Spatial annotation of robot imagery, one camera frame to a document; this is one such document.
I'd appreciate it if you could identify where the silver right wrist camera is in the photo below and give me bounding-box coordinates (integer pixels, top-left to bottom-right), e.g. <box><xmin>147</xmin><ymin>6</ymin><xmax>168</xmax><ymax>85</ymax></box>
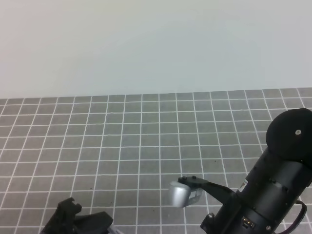
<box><xmin>169</xmin><ymin>181</ymin><xmax>203</xmax><ymax>208</ymax></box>

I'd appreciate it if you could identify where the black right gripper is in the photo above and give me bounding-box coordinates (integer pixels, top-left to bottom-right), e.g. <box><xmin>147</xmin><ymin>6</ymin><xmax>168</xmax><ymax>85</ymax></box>
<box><xmin>199</xmin><ymin>187</ymin><xmax>283</xmax><ymax>234</ymax></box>

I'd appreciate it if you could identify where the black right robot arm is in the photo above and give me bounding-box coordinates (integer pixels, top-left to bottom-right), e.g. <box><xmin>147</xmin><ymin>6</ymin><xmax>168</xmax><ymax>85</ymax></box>
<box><xmin>200</xmin><ymin>108</ymin><xmax>312</xmax><ymax>234</ymax></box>

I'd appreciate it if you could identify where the grey grid tablecloth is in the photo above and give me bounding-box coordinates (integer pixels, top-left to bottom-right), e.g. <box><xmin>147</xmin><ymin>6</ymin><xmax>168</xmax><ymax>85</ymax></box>
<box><xmin>0</xmin><ymin>88</ymin><xmax>312</xmax><ymax>234</ymax></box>

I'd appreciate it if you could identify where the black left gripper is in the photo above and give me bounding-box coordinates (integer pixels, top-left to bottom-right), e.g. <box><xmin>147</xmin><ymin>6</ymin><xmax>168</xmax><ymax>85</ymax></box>
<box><xmin>41</xmin><ymin>197</ymin><xmax>113</xmax><ymax>234</ymax></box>

